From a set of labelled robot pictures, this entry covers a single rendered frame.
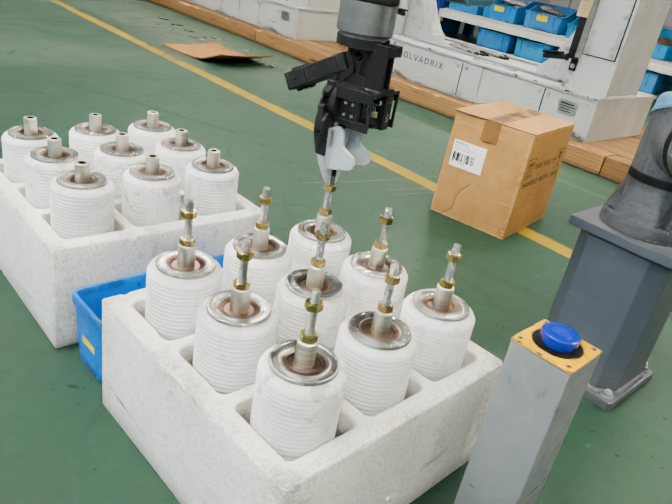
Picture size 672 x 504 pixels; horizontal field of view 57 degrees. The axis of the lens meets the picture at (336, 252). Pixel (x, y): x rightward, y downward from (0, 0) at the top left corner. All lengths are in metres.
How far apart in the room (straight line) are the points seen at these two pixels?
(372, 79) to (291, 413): 0.44
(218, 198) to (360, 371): 0.52
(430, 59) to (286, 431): 2.72
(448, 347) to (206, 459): 0.32
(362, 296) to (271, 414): 0.26
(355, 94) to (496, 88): 2.19
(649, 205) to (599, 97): 1.72
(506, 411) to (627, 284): 0.48
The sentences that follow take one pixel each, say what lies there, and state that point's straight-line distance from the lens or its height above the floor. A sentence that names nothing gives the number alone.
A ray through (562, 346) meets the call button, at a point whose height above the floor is 0.32.
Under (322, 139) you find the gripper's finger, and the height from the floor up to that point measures 0.40.
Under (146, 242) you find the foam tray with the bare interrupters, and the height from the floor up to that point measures 0.16.
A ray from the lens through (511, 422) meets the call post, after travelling 0.72.
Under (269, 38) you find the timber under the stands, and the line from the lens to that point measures 4.08.
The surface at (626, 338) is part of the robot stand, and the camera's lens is 1.18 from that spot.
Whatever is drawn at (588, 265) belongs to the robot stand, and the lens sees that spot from 1.16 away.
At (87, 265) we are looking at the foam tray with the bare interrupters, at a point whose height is 0.14.
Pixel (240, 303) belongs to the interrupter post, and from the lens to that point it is 0.72.
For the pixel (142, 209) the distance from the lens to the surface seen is 1.08.
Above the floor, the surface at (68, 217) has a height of 0.21.
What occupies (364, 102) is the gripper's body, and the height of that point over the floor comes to 0.47.
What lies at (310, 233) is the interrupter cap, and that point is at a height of 0.25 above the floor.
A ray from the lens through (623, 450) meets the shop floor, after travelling 1.15.
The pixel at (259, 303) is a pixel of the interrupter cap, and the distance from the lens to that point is 0.74.
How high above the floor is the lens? 0.65
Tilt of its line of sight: 26 degrees down
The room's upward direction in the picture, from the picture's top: 10 degrees clockwise
